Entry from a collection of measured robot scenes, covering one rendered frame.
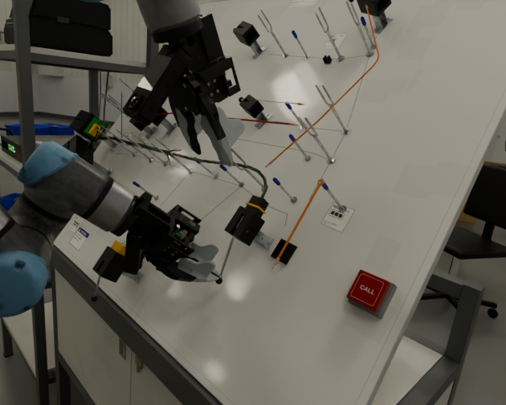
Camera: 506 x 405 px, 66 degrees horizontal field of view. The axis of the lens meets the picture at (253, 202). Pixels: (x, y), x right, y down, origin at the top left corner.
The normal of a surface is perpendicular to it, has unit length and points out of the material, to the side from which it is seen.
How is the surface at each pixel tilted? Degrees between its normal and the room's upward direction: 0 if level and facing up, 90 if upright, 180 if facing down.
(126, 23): 90
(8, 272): 90
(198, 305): 54
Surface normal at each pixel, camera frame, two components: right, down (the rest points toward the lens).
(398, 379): 0.10, -0.96
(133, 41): -0.32, 0.22
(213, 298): -0.52, -0.47
